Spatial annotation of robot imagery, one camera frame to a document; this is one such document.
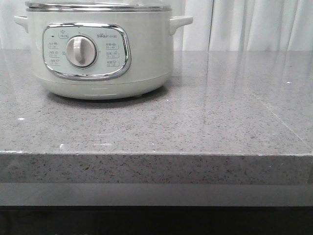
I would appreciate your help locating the white curtain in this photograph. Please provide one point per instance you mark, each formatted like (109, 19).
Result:
(218, 25)

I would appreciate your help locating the pale green electric cooking pot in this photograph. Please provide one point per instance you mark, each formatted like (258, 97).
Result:
(102, 55)

